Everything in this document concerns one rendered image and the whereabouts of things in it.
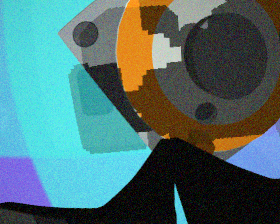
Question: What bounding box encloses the orange and white round plate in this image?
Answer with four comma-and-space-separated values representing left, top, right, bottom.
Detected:
115, 0, 280, 155

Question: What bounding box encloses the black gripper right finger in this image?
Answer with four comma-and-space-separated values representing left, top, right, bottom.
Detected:
169, 137, 280, 224

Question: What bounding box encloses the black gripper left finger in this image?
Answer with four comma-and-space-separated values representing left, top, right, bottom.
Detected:
0, 139, 177, 224

